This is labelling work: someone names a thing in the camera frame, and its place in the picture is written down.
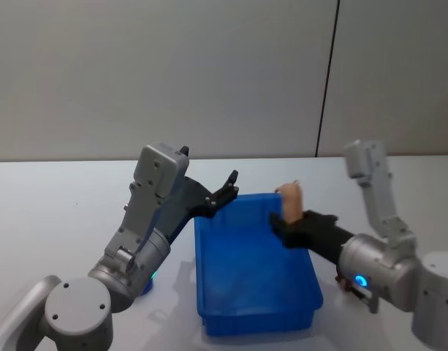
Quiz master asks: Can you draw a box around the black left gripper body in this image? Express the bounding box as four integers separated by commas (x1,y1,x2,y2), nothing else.
154,175,214,247

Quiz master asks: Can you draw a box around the beige soft bread piece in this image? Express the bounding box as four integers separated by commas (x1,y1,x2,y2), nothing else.
273,179,305,224

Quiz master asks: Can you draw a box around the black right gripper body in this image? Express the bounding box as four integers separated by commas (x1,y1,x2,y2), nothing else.
281,218,353,265

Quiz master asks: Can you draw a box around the blue plastic bin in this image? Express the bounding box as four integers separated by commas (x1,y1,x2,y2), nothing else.
193,192,324,338

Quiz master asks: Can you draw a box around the small blue object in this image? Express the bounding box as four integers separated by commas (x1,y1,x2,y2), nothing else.
136,278,156,297

